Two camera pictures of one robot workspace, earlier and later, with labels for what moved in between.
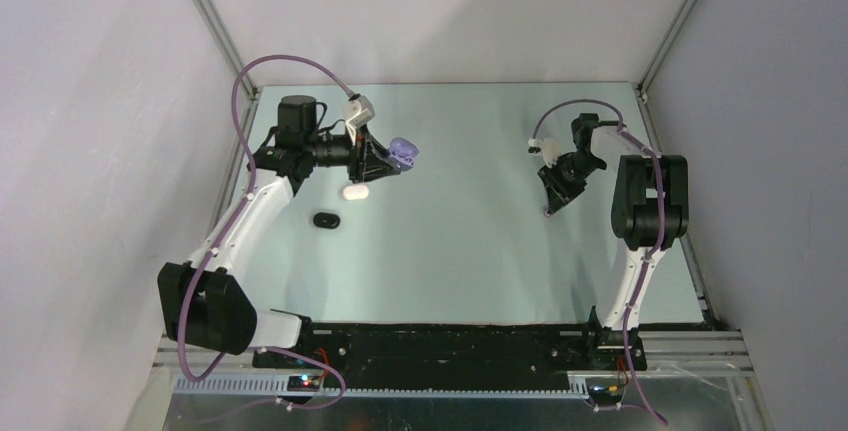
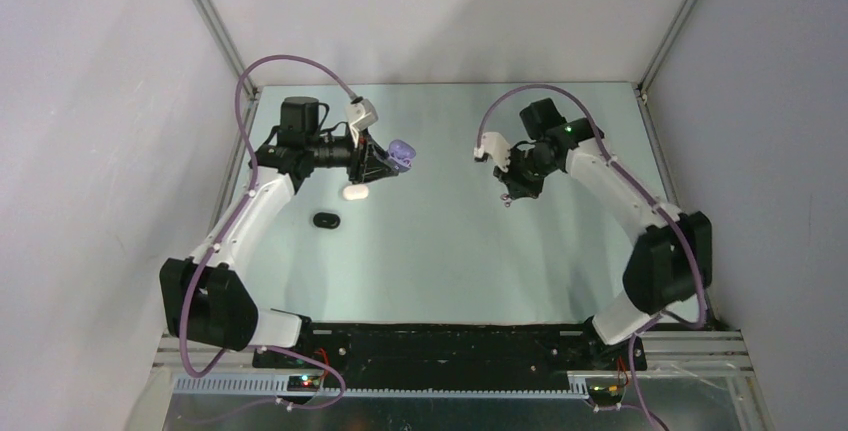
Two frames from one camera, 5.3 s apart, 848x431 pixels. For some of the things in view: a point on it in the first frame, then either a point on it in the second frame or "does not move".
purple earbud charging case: (403, 152) does not move
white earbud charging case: (355, 192) does not move
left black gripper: (360, 166) does not move
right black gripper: (558, 192) → (516, 186)
